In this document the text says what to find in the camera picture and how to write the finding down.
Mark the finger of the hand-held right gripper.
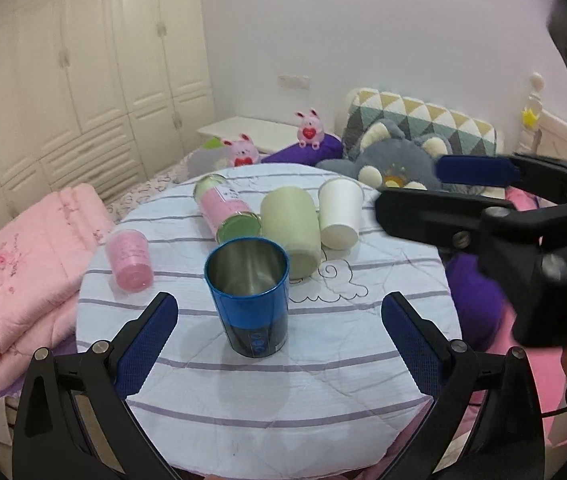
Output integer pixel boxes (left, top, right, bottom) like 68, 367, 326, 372
374, 187, 540, 262
433, 152, 567, 207

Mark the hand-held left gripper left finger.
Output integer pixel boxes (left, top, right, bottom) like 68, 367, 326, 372
12, 291, 184, 480

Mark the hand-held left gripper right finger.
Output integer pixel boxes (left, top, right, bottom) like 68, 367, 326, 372
381, 291, 547, 480

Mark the white paper cup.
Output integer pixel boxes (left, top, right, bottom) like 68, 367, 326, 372
318, 178, 365, 251

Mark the small pink cup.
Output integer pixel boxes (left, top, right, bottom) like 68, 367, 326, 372
106, 229, 154, 292

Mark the blue metal cup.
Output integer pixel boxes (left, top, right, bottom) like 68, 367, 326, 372
204, 239, 291, 359

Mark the pale green cup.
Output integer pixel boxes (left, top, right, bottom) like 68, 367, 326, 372
260, 186, 322, 281

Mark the grey plush animal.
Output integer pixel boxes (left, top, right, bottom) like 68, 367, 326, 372
316, 119, 487, 196

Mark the purple cushion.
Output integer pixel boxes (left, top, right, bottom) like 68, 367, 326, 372
443, 252, 514, 351

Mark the striped white tablecloth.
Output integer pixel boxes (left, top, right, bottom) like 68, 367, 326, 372
76, 162, 464, 476

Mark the triangle patterned pillow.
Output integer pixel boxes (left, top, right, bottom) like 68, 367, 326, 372
342, 87, 505, 158

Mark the cream bed headboard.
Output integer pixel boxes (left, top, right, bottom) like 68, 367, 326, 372
511, 72, 567, 161

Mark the pink quilted blanket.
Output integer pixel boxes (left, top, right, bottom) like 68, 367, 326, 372
0, 183, 116, 396

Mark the pink bunny plush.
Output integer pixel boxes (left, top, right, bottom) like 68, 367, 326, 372
296, 108, 325, 150
222, 133, 260, 168

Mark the purple pillow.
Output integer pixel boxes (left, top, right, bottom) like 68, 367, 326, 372
262, 132, 344, 166

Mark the pink and green canister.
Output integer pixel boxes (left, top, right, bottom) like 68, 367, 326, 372
193, 173, 263, 246

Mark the floral bed sheet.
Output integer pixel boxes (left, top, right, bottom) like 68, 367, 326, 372
106, 147, 214, 221

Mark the white bedside table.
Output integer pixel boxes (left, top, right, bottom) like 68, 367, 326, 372
197, 116, 337, 153

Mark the grey green plush toy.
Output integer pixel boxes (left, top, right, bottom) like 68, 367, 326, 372
186, 136, 231, 181

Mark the cream wardrobe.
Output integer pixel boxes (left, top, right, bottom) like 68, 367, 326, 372
0, 0, 216, 216

